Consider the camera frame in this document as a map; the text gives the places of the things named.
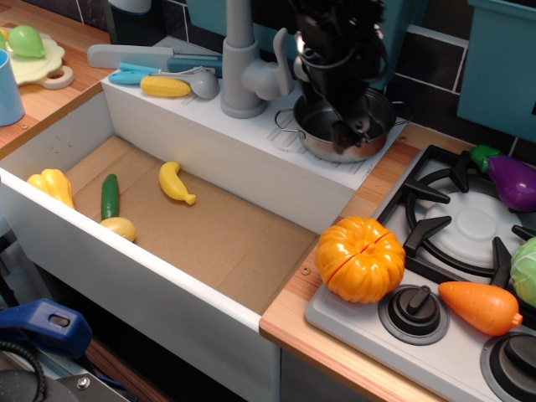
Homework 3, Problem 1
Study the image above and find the light blue toy utensil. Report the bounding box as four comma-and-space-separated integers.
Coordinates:
108, 63, 162, 85

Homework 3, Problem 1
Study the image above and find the blue clamp handle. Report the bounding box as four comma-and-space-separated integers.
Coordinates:
1, 298, 93, 358

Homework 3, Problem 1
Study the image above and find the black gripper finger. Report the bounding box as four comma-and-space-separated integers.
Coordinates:
353, 116, 372, 147
331, 121, 355, 154

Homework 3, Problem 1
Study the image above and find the white toy sink basin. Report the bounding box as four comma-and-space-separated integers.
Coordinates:
0, 35, 409, 402

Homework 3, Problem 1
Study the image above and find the purple toy eggplant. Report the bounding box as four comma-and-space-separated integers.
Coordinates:
469, 144, 535, 213

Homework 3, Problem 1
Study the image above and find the teal cabinet right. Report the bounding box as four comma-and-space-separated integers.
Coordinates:
457, 0, 535, 142

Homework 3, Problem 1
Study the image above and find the green toy cucumber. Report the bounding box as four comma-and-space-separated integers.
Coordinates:
100, 174, 120, 220

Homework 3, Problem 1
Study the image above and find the yellow toy banana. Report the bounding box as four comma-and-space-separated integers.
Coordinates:
158, 162, 197, 205

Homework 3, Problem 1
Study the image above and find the grey toy spoon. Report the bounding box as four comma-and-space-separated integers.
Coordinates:
160, 67, 219, 100

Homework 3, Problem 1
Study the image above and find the light blue plastic cup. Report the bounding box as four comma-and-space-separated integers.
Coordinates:
0, 49, 25, 127

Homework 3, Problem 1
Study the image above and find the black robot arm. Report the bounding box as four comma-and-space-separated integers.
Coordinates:
291, 1, 389, 162

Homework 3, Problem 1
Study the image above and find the pale yellow toy potato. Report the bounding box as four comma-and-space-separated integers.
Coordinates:
100, 217, 137, 242

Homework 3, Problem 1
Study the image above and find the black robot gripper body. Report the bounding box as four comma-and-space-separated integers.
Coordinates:
296, 16, 388, 126

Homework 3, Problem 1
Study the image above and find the grey toy knife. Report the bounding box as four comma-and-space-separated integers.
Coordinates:
87, 44, 223, 78

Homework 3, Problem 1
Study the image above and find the yellow toy squash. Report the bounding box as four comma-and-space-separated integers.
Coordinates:
27, 168, 75, 209

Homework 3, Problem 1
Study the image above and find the green toy pear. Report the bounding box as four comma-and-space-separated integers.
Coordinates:
8, 25, 46, 59

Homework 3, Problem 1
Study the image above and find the dark container with white lid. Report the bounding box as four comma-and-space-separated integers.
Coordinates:
104, 1, 167, 46

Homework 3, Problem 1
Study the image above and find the cream toy cutting board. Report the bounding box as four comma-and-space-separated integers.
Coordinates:
6, 33, 75, 90

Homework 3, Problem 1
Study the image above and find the black burner grate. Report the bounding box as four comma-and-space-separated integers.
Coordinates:
377, 144, 536, 330

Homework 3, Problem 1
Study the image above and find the orange toy pumpkin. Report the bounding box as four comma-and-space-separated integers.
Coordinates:
315, 216, 405, 304

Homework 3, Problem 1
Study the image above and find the yellow toy corn cob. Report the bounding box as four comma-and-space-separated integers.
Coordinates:
140, 75, 192, 98

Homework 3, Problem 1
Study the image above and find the small stainless steel pot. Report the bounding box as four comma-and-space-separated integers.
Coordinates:
274, 89, 413, 163

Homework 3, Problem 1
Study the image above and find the black stove knob right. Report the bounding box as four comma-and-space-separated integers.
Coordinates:
480, 332, 535, 401

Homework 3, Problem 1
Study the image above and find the black stove knob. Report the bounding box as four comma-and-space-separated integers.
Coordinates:
480, 332, 535, 401
378, 285, 450, 346

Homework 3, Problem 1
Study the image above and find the grey toy faucet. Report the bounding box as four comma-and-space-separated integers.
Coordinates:
220, 0, 294, 119

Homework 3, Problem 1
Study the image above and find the grey toy stove top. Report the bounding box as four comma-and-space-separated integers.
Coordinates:
305, 145, 535, 401

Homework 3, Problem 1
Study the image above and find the green toy cabbage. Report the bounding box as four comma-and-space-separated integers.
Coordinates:
510, 238, 535, 306

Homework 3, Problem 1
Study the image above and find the orange toy carrot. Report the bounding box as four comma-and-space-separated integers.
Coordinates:
438, 281, 523, 336

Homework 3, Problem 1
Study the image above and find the black stove knob left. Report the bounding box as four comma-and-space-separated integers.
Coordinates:
378, 285, 450, 346

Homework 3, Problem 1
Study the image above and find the black cable bottom left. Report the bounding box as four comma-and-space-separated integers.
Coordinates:
0, 341, 46, 402

